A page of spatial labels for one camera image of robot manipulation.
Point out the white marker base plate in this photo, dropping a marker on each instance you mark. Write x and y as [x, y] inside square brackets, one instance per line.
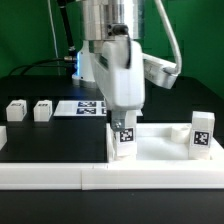
[80, 108]

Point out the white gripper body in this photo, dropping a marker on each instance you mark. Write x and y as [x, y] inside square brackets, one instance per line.
[120, 71]

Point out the white U-shaped obstacle fence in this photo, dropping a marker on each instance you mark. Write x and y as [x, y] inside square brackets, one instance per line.
[154, 174]

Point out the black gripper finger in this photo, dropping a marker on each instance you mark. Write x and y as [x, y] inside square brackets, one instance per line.
[118, 120]

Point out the white square table top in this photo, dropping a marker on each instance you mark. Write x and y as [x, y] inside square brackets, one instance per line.
[163, 141]

